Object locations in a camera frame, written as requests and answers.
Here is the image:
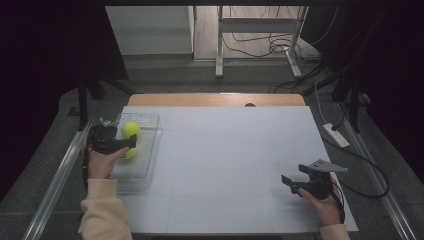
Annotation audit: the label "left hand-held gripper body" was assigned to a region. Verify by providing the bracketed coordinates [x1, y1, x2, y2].
[87, 117, 132, 156]

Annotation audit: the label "clear plastic container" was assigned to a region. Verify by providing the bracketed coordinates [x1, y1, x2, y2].
[109, 112, 163, 195]

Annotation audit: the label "yellow tennis ball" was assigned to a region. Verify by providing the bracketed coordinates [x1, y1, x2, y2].
[120, 120, 141, 140]
[121, 147, 138, 160]

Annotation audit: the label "white power strip cable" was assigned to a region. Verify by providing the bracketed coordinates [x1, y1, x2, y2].
[314, 82, 330, 125]

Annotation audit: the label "person's right hand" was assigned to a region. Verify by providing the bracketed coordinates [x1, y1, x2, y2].
[298, 178, 342, 228]

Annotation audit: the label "black floor cables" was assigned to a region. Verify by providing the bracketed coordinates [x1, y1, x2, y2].
[221, 5, 339, 95]

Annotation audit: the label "white table sheet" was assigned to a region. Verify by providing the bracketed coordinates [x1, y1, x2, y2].
[78, 105, 359, 234]

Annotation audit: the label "black stand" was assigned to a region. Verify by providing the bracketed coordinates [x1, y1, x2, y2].
[68, 71, 135, 132]
[333, 74, 372, 134]

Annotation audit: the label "wooden table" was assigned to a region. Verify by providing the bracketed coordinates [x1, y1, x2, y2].
[127, 93, 307, 108]

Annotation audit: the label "metal floor rail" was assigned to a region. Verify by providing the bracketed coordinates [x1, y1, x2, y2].
[21, 114, 98, 240]
[335, 102, 418, 240]

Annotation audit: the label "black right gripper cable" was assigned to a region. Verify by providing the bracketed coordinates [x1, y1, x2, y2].
[321, 136, 390, 225]

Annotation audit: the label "person's left hand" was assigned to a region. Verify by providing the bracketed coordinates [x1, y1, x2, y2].
[84, 142, 130, 180]

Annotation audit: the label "white cabinet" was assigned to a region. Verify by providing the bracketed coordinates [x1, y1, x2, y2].
[105, 5, 195, 56]

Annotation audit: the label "white power strip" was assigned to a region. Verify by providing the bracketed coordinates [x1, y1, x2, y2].
[322, 122, 351, 149]

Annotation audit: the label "white metal desk frame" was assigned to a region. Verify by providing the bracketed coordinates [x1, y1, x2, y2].
[214, 5, 309, 79]

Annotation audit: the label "dark curtain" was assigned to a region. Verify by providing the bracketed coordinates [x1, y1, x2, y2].
[0, 0, 130, 201]
[301, 0, 424, 184]

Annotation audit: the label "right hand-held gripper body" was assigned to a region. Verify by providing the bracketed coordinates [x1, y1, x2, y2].
[290, 158, 349, 201]

